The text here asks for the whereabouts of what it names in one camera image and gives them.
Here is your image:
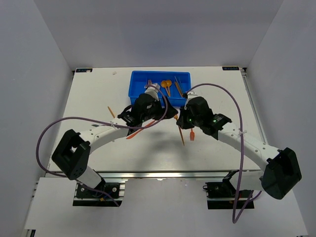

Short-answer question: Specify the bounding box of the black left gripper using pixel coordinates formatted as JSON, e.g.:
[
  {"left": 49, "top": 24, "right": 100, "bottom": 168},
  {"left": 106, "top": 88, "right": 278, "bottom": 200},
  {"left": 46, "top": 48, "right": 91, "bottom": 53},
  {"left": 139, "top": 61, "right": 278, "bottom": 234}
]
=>
[{"left": 141, "top": 96, "right": 178, "bottom": 122}]

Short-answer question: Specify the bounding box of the red-orange fork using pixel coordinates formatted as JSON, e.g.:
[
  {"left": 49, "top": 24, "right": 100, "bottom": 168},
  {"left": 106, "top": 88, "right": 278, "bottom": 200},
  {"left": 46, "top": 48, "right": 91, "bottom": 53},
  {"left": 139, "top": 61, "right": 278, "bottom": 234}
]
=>
[{"left": 190, "top": 128, "right": 195, "bottom": 141}]

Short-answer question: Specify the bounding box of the orange spoon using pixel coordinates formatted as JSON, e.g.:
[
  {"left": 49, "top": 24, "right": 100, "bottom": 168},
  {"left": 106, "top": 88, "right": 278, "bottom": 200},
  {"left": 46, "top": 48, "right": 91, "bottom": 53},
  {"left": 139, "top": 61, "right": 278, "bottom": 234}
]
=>
[
  {"left": 161, "top": 80, "right": 170, "bottom": 96},
  {"left": 166, "top": 80, "right": 172, "bottom": 97}
]

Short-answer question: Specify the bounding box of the red-orange plastic knife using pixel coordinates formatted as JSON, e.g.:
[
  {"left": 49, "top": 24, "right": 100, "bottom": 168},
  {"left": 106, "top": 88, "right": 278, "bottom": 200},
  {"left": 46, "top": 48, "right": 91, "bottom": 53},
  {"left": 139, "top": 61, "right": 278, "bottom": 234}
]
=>
[{"left": 126, "top": 120, "right": 155, "bottom": 139}]

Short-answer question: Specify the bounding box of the orange plastic knife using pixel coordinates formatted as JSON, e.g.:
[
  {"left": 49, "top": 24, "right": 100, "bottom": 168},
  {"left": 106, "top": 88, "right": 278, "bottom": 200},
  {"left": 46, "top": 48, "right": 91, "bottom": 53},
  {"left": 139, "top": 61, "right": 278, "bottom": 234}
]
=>
[{"left": 108, "top": 106, "right": 116, "bottom": 118}]

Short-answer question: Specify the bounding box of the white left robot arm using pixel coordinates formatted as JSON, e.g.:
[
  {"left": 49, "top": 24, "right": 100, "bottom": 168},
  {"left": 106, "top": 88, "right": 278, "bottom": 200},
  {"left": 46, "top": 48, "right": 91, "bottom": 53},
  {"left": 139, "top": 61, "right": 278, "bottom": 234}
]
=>
[{"left": 52, "top": 93, "right": 178, "bottom": 197}]

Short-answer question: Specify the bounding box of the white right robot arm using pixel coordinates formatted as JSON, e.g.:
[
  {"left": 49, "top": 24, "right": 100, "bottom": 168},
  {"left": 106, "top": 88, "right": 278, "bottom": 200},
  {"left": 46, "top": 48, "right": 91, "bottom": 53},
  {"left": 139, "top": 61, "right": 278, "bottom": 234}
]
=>
[{"left": 177, "top": 94, "right": 302, "bottom": 200}]

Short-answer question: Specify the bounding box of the blue divided plastic bin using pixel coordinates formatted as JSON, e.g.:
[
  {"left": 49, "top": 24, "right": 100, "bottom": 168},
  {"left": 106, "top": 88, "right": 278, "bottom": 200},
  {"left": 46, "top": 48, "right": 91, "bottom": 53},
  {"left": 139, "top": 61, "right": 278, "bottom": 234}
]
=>
[{"left": 128, "top": 71, "right": 191, "bottom": 107}]

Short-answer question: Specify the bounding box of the right table label sticker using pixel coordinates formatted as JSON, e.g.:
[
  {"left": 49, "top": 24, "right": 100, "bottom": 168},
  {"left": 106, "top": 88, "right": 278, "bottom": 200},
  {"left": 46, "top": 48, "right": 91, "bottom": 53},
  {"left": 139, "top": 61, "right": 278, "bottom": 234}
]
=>
[{"left": 222, "top": 66, "right": 239, "bottom": 71}]

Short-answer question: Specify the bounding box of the table label sticker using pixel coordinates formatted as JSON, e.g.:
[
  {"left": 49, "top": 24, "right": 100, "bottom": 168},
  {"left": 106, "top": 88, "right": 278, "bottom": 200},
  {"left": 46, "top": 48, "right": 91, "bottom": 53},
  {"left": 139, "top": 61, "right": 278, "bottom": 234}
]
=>
[
  {"left": 75, "top": 68, "right": 93, "bottom": 73},
  {"left": 222, "top": 66, "right": 239, "bottom": 71}
]

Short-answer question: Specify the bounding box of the left table label sticker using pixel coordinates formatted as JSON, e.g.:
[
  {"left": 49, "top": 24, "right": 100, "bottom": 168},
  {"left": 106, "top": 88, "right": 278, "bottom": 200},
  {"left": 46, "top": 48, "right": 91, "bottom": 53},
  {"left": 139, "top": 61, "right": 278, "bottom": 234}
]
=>
[{"left": 75, "top": 68, "right": 93, "bottom": 73}]

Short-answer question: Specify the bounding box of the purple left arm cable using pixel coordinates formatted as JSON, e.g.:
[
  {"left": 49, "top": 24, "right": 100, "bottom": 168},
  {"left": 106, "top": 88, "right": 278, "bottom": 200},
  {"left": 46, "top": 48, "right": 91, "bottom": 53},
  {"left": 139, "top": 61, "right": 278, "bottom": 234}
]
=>
[{"left": 36, "top": 83, "right": 169, "bottom": 207}]

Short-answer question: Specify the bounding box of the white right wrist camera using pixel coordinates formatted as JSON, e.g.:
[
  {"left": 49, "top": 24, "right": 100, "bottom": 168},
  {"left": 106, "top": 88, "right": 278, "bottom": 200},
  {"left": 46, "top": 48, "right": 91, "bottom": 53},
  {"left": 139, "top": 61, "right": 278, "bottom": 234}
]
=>
[{"left": 183, "top": 91, "right": 198, "bottom": 100}]

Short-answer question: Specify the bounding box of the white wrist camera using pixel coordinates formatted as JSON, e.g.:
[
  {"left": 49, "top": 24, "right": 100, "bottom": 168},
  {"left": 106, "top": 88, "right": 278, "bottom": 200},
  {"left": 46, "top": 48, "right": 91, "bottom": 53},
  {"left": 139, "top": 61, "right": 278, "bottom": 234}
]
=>
[
  {"left": 183, "top": 91, "right": 198, "bottom": 100},
  {"left": 145, "top": 83, "right": 160, "bottom": 101}
]

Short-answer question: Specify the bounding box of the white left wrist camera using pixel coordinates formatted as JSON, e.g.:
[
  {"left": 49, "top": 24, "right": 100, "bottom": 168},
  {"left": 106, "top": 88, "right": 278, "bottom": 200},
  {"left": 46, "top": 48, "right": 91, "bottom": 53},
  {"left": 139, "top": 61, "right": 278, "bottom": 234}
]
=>
[{"left": 145, "top": 83, "right": 160, "bottom": 101}]

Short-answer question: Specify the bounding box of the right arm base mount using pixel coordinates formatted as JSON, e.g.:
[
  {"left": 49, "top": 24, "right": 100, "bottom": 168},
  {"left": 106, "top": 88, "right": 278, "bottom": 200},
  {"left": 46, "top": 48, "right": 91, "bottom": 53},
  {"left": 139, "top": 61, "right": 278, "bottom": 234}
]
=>
[{"left": 203, "top": 170, "right": 239, "bottom": 210}]

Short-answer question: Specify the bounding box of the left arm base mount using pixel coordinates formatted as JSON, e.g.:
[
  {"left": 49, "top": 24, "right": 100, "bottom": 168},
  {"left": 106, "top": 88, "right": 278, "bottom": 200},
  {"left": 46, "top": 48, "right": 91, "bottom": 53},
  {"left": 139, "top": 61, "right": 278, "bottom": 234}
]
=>
[{"left": 73, "top": 179, "right": 125, "bottom": 207}]

